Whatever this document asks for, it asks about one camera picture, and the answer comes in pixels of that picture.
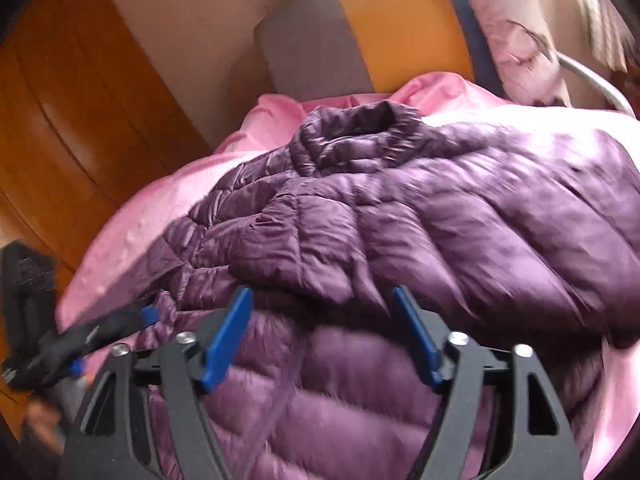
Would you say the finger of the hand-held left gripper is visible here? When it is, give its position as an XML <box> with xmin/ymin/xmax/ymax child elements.
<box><xmin>42</xmin><ymin>305</ymin><xmax>161</xmax><ymax>356</ymax></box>
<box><xmin>2</xmin><ymin>355</ymin><xmax>86</xmax><ymax>391</ymax></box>

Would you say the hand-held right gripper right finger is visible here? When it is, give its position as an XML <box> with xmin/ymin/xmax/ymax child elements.
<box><xmin>391</xmin><ymin>286</ymin><xmax>585</xmax><ymax>480</ymax></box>

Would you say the person's left hand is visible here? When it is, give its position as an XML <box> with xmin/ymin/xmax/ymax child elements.
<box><xmin>22</xmin><ymin>400</ymin><xmax>68</xmax><ymax>453</ymax></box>

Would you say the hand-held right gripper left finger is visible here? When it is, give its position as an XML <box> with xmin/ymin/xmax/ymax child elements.
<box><xmin>57</xmin><ymin>286</ymin><xmax>256</xmax><ymax>480</ymax></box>

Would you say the brown wooden wardrobe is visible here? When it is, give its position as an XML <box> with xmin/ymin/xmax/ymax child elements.
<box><xmin>0</xmin><ymin>0</ymin><xmax>213</xmax><ymax>413</ymax></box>

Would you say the grey yellow blue headboard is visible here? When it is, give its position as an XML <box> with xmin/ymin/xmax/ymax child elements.
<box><xmin>255</xmin><ymin>0</ymin><xmax>507</xmax><ymax>98</ymax></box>

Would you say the pink deer print pillow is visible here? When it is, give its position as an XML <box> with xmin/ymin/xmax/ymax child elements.
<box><xmin>452</xmin><ymin>0</ymin><xmax>573</xmax><ymax>108</ymax></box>

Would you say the white metal tube rail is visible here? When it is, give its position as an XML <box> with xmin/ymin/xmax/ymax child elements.
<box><xmin>556</xmin><ymin>52</ymin><xmax>637</xmax><ymax>120</ymax></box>

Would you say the pink bed blanket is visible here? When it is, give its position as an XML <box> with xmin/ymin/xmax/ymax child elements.
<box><xmin>55</xmin><ymin>72</ymin><xmax>640</xmax><ymax>480</ymax></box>

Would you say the pink patterned curtain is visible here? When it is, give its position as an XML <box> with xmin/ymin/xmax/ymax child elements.
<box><xmin>572</xmin><ymin>0</ymin><xmax>630</xmax><ymax>75</ymax></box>

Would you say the purple quilted down jacket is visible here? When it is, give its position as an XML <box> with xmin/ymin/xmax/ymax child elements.
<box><xmin>131</xmin><ymin>100</ymin><xmax>640</xmax><ymax>480</ymax></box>

